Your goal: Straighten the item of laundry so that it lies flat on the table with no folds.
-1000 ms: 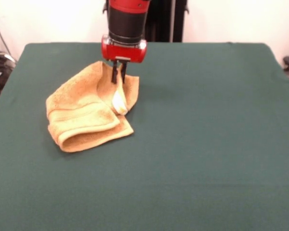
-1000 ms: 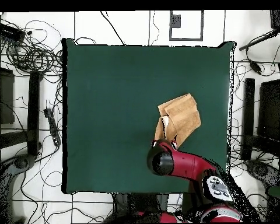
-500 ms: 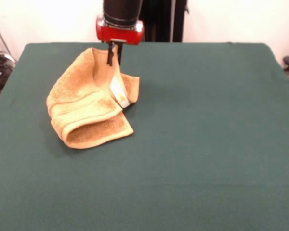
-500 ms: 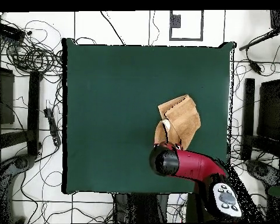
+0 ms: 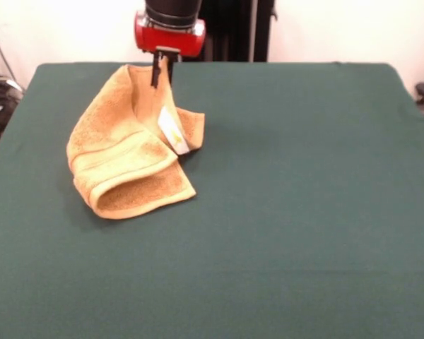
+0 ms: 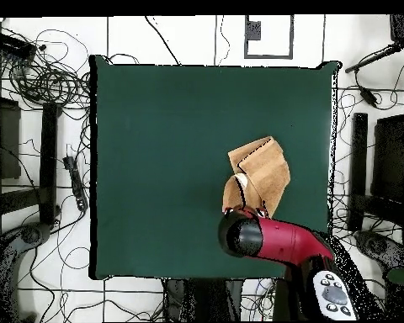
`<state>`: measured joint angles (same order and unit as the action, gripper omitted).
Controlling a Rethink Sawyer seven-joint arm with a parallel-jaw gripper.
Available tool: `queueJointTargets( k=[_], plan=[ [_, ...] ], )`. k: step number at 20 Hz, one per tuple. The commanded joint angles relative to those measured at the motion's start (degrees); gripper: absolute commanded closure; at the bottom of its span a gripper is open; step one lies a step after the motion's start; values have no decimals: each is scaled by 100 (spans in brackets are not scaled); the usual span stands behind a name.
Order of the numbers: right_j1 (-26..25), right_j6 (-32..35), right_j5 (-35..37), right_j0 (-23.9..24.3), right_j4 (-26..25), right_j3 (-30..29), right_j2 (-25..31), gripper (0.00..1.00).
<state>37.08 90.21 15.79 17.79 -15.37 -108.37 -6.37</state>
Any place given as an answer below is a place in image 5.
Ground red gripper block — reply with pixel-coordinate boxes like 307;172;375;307
133;10;208;88

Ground tan terry towel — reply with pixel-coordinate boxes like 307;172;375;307
66;64;206;220

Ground dark green table cloth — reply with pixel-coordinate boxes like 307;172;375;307
0;61;424;339

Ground black pedestal column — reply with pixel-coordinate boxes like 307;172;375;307
197;0;278;64

